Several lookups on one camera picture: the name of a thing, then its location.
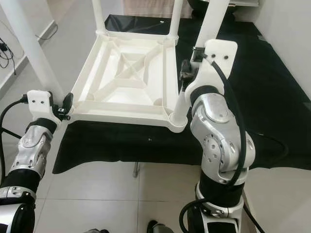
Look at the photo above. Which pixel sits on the small black plug adapter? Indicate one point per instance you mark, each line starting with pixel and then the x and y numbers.
pixel 5 47

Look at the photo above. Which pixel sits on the black round bowl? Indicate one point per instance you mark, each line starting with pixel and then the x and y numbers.
pixel 243 6

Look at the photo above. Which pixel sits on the black table cloth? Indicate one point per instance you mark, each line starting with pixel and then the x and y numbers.
pixel 272 87

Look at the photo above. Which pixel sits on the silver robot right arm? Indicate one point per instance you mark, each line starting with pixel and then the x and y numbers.
pixel 221 136

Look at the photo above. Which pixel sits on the grey metal table leg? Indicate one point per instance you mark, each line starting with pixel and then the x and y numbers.
pixel 136 170

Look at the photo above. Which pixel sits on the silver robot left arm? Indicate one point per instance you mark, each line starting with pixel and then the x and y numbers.
pixel 31 150

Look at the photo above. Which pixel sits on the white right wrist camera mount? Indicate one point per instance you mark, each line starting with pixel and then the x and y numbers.
pixel 221 56

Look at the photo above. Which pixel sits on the beige patterned bench cloth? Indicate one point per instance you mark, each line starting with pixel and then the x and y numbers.
pixel 150 7

